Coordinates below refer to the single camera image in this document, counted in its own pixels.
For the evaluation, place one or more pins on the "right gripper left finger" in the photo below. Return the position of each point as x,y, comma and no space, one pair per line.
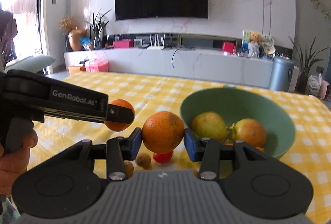
120,149

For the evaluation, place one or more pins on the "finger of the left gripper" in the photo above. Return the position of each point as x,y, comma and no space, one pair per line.
119,114

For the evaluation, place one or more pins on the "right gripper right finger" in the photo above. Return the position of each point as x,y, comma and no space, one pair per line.
206,151

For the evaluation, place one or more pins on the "orange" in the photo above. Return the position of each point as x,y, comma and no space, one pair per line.
118,127
162,132

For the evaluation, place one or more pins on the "brown longan fruit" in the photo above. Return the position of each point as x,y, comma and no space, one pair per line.
129,168
143,160

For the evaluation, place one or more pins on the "person's left hand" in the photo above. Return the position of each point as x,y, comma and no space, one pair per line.
12,165

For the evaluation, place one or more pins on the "yellow-green pear left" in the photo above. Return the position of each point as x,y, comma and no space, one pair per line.
210,125

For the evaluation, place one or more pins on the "green cushioned chair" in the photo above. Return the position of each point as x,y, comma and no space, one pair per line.
32,64

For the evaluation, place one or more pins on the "red cherry tomato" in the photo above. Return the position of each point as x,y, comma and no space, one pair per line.
163,158

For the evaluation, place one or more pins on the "pink storage box on floor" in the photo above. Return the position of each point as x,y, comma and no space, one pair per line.
96,65

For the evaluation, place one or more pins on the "green fruit bowl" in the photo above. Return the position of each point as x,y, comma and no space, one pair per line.
234,105

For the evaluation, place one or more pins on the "small orange cardboard box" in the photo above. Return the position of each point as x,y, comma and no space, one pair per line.
76,69

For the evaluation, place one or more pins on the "pink box on console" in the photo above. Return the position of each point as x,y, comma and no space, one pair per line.
123,44

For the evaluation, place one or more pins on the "orange-brown vase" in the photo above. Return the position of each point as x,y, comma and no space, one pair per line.
74,37

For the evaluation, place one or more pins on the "white wifi router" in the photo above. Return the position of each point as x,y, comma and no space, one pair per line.
155,43

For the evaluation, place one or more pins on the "white marble TV console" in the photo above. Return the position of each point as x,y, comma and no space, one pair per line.
198,64

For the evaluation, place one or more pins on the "dried flower bunch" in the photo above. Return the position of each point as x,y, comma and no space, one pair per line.
67,24

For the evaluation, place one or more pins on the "green plant in vase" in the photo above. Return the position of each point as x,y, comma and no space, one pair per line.
96,28

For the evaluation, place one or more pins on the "yellow checkered tablecloth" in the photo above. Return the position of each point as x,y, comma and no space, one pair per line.
310,153

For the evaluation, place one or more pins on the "red box on console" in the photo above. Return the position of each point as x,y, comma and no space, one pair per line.
228,47

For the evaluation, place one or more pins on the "grey pedal trash bin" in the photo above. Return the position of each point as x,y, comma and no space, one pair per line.
282,71

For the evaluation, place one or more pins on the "teddy bear toy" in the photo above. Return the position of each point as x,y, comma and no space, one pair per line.
254,45

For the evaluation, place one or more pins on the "white plastic bag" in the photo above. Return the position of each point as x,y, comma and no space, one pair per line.
313,85

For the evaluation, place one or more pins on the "pink small heater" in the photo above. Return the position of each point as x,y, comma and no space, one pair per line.
324,90

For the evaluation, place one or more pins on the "potted plant by bin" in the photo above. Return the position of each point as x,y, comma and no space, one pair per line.
307,58

